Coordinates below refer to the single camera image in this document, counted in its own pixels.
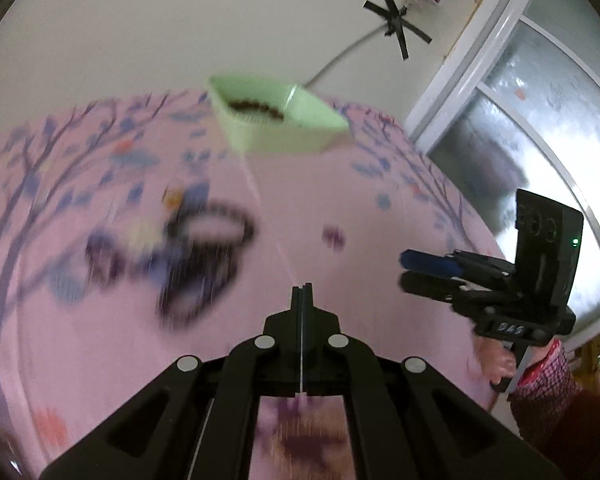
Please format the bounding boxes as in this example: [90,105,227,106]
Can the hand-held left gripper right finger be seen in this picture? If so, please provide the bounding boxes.
[300,283,567,480]

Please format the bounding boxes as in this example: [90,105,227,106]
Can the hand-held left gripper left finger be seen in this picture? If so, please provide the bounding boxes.
[39,285,301,480]

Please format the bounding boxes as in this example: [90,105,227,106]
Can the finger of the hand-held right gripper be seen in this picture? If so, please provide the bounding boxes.
[398,271,503,313]
[399,248,515,283]

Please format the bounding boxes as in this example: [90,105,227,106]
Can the pile of black hair ties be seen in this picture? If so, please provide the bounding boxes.
[82,185,257,328]

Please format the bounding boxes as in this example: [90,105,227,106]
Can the light green plastic basin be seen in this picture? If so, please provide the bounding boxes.
[207,75,352,157]

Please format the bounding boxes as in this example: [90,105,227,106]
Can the dark brown bead bracelet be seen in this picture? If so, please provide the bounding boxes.
[228,98,287,123]

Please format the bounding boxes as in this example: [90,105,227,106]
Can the person's right forearm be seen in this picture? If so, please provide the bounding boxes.
[509,338,600,480]

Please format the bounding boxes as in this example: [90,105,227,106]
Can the person's right hand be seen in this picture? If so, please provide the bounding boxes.
[471,334,520,392]

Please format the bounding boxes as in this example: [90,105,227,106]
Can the pink printed bed sheet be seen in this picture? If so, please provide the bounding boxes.
[0,87,523,480]

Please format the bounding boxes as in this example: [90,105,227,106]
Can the black tape cross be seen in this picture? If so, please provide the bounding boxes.
[363,0,433,62]

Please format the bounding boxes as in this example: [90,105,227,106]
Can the white window frame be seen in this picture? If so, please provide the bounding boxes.
[404,0,600,353]

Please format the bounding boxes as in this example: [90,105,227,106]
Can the grey wall cable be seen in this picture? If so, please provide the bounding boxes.
[304,25,388,90]

